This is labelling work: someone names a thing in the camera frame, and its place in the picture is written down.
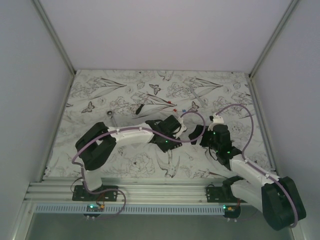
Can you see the aluminium frame post left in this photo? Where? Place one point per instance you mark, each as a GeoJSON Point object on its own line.
{"type": "Point", "coordinates": [53, 34]}

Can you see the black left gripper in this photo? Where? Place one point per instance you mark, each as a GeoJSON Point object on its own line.
{"type": "Point", "coordinates": [165, 148]}

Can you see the silver ratchet wrench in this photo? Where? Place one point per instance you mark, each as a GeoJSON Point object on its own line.
{"type": "Point", "coordinates": [110, 115]}

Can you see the right controller board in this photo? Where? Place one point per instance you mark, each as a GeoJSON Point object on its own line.
{"type": "Point", "coordinates": [232, 212]}

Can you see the aluminium frame post right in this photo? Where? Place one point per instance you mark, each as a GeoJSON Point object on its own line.
{"type": "Point", "coordinates": [275, 35]}

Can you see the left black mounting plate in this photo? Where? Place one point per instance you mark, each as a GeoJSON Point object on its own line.
{"type": "Point", "coordinates": [106, 193]}

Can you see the black mounting plate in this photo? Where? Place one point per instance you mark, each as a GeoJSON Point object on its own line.
{"type": "Point", "coordinates": [220, 194]}
{"type": "Point", "coordinates": [106, 193]}

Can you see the controller board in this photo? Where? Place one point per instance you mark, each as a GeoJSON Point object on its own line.
{"type": "Point", "coordinates": [93, 211]}
{"type": "Point", "coordinates": [232, 212]}

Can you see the aluminium frame post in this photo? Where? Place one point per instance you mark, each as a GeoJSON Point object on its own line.
{"type": "Point", "coordinates": [53, 34]}
{"type": "Point", "coordinates": [275, 35]}

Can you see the left controller board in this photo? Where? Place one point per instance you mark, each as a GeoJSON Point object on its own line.
{"type": "Point", "coordinates": [93, 211]}

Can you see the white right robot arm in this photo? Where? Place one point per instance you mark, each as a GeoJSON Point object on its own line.
{"type": "Point", "coordinates": [277, 198]}

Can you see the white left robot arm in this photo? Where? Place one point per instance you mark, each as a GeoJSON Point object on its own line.
{"type": "Point", "coordinates": [97, 144]}

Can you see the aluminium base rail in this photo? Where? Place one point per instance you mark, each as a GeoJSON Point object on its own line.
{"type": "Point", "coordinates": [136, 192]}

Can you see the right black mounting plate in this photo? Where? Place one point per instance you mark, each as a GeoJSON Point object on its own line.
{"type": "Point", "coordinates": [220, 194]}

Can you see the white slotted cable duct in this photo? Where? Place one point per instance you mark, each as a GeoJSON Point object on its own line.
{"type": "Point", "coordinates": [131, 209]}

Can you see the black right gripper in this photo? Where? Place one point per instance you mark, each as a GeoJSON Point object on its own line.
{"type": "Point", "coordinates": [203, 142]}

